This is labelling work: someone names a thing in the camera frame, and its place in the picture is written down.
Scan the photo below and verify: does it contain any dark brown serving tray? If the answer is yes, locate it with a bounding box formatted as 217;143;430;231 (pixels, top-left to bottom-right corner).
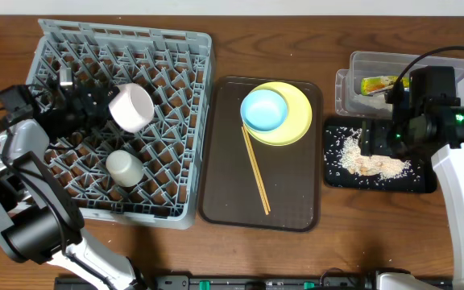
198;77;323;232

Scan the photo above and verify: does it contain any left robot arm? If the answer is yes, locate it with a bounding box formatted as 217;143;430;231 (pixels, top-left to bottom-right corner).
0;83;154;289

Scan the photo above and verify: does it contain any yellow round plate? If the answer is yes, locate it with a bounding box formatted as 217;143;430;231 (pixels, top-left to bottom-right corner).
243;81;313;146

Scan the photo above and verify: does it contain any white plastic cup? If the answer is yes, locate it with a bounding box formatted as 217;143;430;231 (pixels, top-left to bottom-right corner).
106;150;143;187

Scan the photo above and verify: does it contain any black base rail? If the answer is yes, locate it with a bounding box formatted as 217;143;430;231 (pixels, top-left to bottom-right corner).
53;275;453;290

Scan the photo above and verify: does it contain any rice food waste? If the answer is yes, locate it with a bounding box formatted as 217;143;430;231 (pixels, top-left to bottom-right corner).
340;133;408;179

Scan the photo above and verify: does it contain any grey plastic dish rack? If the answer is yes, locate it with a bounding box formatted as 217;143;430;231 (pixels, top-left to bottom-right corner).
27;19;214;230

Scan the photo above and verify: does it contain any clear plastic waste bin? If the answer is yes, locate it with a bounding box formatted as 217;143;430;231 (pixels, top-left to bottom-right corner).
335;51;464;118

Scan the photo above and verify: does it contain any black waste tray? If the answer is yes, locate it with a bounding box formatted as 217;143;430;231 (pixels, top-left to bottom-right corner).
323;117;437;193

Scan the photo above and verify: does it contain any green orange snack wrapper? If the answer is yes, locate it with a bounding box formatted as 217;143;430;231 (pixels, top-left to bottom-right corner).
360;76;397;96

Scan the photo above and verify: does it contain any wooden chopstick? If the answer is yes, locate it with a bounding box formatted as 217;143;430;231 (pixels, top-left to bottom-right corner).
243;123;272;213
241;126;271;215

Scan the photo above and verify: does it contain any light blue bowl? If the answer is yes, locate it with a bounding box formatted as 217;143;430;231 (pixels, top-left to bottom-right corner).
240;89;288;132

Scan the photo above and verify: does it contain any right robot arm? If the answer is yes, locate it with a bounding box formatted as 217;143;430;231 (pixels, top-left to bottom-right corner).
358;66;464;289

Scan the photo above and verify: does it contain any white napkin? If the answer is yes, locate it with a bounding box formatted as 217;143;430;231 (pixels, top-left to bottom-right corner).
353;95;393;118

